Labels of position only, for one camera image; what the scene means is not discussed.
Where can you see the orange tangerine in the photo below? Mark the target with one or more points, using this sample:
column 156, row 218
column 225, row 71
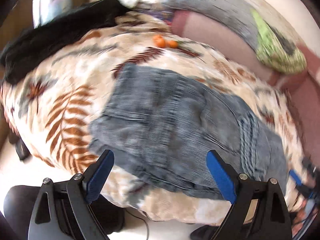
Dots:
column 159, row 41
column 172, row 44

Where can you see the orange tangerine front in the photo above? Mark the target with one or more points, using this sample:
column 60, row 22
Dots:
column 159, row 41

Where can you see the black garment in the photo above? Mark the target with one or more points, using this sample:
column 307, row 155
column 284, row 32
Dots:
column 26, row 52

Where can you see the green white folded blanket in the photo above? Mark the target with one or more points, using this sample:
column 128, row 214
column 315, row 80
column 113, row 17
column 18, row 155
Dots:
column 270, row 53

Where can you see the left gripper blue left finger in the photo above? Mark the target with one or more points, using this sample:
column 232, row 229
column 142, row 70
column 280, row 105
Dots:
column 62, row 210

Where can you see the orange tangerine rear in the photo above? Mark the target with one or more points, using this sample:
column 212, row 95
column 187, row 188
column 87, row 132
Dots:
column 172, row 44

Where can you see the blue denim jeans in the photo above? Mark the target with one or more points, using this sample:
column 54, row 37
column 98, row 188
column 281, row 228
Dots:
column 160, row 125

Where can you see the grey quilted pillow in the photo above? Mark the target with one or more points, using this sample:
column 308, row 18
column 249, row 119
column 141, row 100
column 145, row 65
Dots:
column 234, row 14

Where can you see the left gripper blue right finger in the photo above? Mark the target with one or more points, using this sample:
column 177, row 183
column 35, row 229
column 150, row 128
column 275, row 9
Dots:
column 271, row 218

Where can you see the dark grey cloth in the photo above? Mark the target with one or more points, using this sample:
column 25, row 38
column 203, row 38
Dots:
column 288, row 46

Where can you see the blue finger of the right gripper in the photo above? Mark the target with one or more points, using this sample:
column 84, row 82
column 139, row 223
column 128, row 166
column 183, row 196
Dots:
column 295, row 177

